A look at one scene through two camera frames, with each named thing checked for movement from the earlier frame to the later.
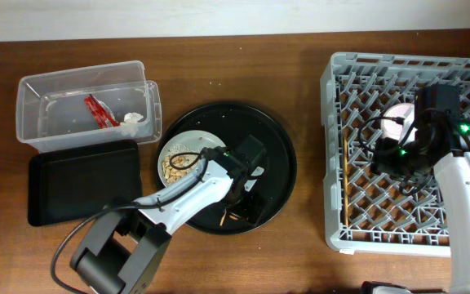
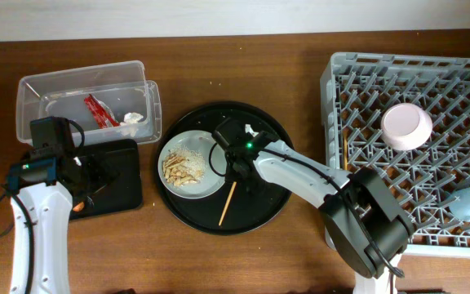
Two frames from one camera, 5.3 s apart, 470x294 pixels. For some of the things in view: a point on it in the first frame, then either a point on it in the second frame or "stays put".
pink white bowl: (398, 131) stays put
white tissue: (129, 126) stays put
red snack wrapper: (102, 113) stays put
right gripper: (383, 159) → (231, 167)
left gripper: (253, 210) → (102, 170)
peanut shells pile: (170, 173) stays put
